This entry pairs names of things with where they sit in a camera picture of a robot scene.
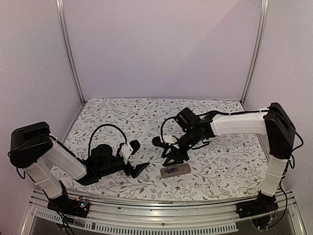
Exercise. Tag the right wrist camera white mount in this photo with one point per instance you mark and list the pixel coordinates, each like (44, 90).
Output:
(165, 141)

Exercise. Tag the aluminium frame post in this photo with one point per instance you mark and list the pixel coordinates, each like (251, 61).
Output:
(70, 58)
(256, 50)

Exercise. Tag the front aluminium rail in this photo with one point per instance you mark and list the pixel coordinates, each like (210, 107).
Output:
(110, 215)

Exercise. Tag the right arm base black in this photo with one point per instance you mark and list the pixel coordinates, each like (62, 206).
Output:
(262, 204)

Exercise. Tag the left aluminium frame post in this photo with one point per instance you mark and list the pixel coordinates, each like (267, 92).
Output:
(70, 58)

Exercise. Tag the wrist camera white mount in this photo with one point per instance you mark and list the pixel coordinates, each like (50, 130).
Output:
(165, 141)
(128, 149)

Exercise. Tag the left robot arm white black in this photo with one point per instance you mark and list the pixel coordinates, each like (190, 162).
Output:
(35, 150)

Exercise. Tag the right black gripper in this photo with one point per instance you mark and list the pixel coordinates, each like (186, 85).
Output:
(174, 154)

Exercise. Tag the black battery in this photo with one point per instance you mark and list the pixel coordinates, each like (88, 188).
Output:
(172, 170)

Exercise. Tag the floral patterned table mat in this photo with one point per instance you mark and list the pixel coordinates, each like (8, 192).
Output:
(231, 166)

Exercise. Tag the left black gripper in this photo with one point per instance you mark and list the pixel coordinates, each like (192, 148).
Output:
(136, 172)

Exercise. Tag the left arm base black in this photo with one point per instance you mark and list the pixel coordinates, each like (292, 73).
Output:
(78, 207)

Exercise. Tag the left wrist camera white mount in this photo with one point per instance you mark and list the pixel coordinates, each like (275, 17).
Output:
(128, 149)

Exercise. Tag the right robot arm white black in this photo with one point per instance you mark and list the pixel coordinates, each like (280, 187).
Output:
(272, 122)

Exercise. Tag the right aluminium frame post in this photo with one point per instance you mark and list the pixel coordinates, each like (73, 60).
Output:
(256, 50)

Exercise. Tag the white remote control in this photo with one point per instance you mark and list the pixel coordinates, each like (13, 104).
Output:
(183, 169)

